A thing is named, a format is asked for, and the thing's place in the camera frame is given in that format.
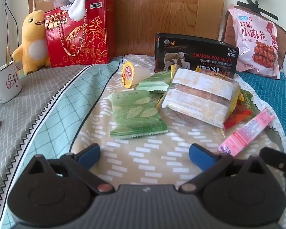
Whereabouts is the teal checked mat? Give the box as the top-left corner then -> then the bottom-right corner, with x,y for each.
236,72 -> 286,153

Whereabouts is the small green leaf packet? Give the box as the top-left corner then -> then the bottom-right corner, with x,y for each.
136,73 -> 173,93

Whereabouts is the red snack packet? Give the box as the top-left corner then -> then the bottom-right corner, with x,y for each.
223,100 -> 254,130

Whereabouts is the pink snack bag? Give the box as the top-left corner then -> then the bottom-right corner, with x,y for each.
227,8 -> 282,80

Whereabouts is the red gift bag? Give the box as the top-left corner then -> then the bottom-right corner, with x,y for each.
44,0 -> 115,67

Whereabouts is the patterned bedsheet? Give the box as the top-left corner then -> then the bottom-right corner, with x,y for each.
0,55 -> 286,229

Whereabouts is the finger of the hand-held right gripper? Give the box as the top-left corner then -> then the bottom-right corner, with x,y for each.
260,147 -> 286,194

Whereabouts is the black box with sheep picture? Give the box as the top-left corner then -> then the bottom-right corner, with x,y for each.
154,33 -> 240,79

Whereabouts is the yellow snack packet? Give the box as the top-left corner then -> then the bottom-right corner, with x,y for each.
229,86 -> 245,116
170,64 -> 206,77

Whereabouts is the jelly cup with yellow lid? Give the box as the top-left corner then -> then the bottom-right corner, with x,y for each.
121,61 -> 149,89

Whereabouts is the white enamel mug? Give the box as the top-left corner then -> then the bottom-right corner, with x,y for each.
0,60 -> 22,103

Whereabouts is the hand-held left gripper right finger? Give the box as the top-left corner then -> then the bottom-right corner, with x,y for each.
179,144 -> 274,195

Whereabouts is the yellow plush duck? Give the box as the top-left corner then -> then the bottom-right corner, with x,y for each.
12,10 -> 51,75

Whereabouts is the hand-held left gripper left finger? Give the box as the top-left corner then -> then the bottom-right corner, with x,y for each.
24,144 -> 115,195

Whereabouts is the yellow-green snack packet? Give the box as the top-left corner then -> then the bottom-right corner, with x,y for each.
239,89 -> 260,115

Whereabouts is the black tape cross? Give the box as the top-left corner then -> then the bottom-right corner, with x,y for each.
237,0 -> 279,21

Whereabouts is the brown cushion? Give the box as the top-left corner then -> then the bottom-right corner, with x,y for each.
220,5 -> 286,72

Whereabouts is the wooden board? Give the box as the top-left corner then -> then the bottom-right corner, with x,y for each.
27,0 -> 223,64

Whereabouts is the large green leaf packet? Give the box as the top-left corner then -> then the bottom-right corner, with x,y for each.
110,90 -> 168,139

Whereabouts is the pink stick package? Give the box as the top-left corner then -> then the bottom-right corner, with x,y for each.
218,107 -> 276,156

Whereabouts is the clear cake pack white label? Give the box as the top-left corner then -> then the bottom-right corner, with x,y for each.
161,68 -> 240,128

